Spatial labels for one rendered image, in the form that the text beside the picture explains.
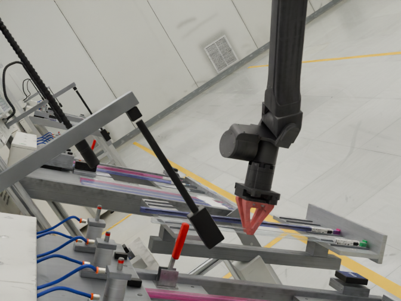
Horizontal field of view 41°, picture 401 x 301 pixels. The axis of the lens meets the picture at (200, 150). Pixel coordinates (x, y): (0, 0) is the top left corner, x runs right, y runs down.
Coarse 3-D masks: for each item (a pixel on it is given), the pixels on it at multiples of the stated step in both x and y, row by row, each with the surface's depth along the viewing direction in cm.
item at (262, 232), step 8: (152, 216) 107; (168, 224) 107; (176, 224) 108; (216, 224) 112; (240, 232) 112; (256, 232) 114; (264, 232) 114; (272, 232) 115; (280, 232) 115; (288, 232) 117; (304, 240) 117; (312, 240) 118; (320, 240) 118; (328, 240) 119; (336, 240) 120
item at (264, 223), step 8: (144, 208) 118; (152, 208) 118; (160, 208) 120; (184, 216) 121; (216, 216) 123; (224, 216) 125; (264, 224) 127; (272, 224) 127; (280, 224) 128; (288, 224) 129; (336, 232) 133
